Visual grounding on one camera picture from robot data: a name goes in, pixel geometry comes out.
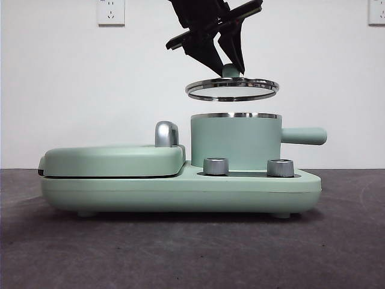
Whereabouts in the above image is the green steamer pot with handle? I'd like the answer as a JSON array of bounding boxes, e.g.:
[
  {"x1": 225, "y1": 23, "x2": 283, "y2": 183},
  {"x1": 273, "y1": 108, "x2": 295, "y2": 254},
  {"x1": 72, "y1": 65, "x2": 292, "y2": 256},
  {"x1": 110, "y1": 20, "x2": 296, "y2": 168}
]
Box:
[{"x1": 189, "y1": 112, "x2": 328, "y2": 169}]

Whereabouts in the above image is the white wall socket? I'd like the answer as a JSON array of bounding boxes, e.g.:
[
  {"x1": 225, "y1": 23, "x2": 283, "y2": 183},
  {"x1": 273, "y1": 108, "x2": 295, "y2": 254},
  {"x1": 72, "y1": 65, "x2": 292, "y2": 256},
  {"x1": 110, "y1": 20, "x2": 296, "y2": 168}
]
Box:
[
  {"x1": 368, "y1": 0, "x2": 385, "y2": 26},
  {"x1": 96, "y1": 0, "x2": 126, "y2": 26}
]

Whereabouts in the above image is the green griddle lid chrome handle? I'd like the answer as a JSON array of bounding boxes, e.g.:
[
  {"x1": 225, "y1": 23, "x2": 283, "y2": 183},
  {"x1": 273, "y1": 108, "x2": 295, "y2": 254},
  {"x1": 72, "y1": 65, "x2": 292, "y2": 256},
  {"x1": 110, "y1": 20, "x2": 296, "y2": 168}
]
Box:
[{"x1": 37, "y1": 120, "x2": 187, "y2": 178}]

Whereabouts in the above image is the green breakfast machine base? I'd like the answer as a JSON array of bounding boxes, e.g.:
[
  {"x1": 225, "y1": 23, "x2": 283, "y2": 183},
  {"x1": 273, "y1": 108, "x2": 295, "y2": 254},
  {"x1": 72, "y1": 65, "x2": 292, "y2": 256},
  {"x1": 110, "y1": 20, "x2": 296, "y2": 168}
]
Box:
[{"x1": 41, "y1": 161, "x2": 322, "y2": 219}]

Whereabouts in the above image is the glass lid with green knob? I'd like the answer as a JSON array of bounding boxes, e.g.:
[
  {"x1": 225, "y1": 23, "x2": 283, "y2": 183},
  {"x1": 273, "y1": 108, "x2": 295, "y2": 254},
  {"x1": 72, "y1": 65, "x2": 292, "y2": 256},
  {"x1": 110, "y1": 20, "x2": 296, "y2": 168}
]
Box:
[{"x1": 185, "y1": 64, "x2": 279, "y2": 103}]

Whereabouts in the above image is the silver control knob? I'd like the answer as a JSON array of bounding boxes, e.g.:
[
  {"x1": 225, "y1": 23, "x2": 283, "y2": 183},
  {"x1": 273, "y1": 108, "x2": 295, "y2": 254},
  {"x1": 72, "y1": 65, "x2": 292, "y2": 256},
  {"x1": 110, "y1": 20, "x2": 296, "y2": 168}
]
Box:
[
  {"x1": 203, "y1": 157, "x2": 231, "y2": 176},
  {"x1": 266, "y1": 158, "x2": 295, "y2": 178}
]

